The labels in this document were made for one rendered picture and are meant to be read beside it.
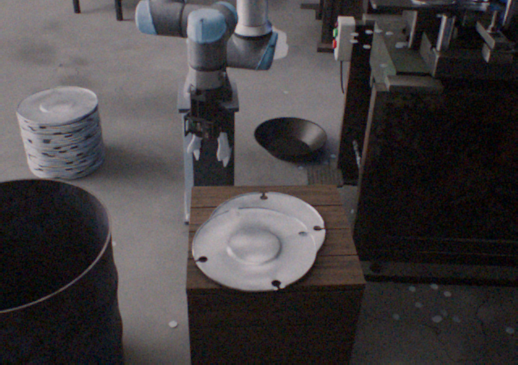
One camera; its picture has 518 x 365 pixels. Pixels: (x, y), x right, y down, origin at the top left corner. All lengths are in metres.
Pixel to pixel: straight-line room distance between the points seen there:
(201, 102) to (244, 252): 0.36
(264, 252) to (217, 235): 0.13
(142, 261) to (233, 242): 0.56
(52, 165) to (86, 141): 0.15
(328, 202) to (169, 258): 0.59
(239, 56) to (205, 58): 0.49
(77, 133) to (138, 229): 0.44
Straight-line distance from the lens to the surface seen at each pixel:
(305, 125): 2.45
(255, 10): 1.61
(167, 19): 1.29
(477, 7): 1.71
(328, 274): 1.32
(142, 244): 1.92
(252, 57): 1.65
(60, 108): 2.23
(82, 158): 2.23
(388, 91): 1.51
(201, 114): 1.24
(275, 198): 1.51
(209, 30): 1.16
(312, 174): 1.95
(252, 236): 1.37
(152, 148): 2.39
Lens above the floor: 1.27
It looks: 34 degrees down
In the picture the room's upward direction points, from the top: 2 degrees clockwise
